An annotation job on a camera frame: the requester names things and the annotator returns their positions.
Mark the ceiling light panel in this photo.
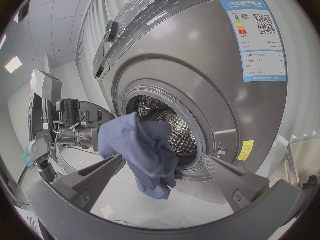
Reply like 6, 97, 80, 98
5, 55, 23, 72

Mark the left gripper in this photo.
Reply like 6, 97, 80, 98
58, 126, 100, 152

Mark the grey washing machine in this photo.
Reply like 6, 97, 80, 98
94, 0, 288, 206

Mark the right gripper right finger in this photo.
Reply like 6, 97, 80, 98
202, 154, 271, 212

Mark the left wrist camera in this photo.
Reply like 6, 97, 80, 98
80, 109, 103, 128

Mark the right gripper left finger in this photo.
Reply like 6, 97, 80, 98
51, 154, 123, 213

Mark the blue-grey garment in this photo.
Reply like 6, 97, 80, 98
97, 111, 180, 201

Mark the washing machine door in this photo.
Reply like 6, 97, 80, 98
28, 94, 118, 177

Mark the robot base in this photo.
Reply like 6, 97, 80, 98
14, 196, 42, 237

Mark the cream laundry basket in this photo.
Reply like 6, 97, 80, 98
271, 131, 320, 188

